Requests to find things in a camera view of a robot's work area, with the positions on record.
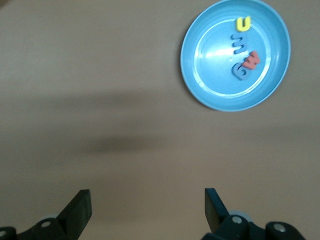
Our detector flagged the blue round plate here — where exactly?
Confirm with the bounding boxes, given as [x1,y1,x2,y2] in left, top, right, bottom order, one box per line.
[180,0,293,113]

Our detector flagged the yellow foam letter u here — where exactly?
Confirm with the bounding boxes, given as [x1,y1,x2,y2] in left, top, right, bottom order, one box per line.
[235,15,252,33]

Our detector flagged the red foam letter w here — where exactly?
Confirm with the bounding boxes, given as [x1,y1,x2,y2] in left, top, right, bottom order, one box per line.
[242,50,261,71]

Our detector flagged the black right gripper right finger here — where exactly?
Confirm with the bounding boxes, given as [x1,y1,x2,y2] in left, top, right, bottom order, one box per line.
[201,187,307,240]

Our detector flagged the blue foam letter a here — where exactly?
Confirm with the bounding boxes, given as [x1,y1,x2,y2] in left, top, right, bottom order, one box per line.
[230,61,251,82]

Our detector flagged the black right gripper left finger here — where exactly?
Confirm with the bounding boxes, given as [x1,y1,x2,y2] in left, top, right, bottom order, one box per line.
[0,189,92,240]

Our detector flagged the blue foam lowercase m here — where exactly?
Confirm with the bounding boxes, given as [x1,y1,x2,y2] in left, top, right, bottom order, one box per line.
[230,33,247,55]

